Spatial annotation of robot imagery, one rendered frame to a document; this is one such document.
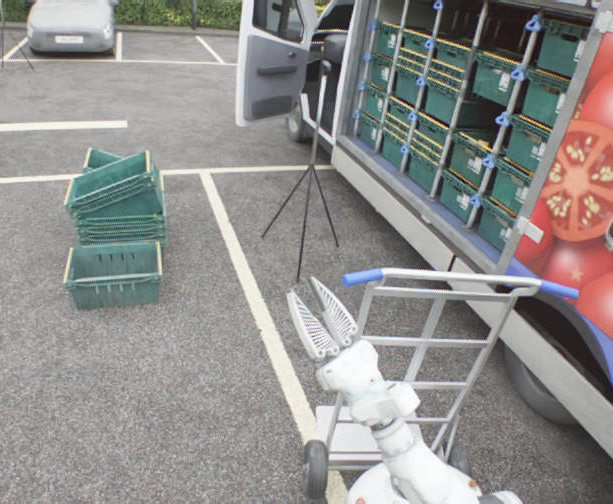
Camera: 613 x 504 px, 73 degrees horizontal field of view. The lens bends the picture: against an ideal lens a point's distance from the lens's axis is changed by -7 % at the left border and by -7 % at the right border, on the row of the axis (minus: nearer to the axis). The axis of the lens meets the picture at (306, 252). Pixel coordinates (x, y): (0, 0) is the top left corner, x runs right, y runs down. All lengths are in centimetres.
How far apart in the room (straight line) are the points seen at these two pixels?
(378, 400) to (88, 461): 185
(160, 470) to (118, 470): 19
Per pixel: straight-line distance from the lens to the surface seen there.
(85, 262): 331
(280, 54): 518
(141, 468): 231
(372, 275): 134
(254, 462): 229
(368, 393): 71
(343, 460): 229
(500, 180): 296
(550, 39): 280
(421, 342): 173
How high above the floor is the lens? 198
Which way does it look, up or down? 33 degrees down
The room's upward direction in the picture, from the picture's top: 9 degrees clockwise
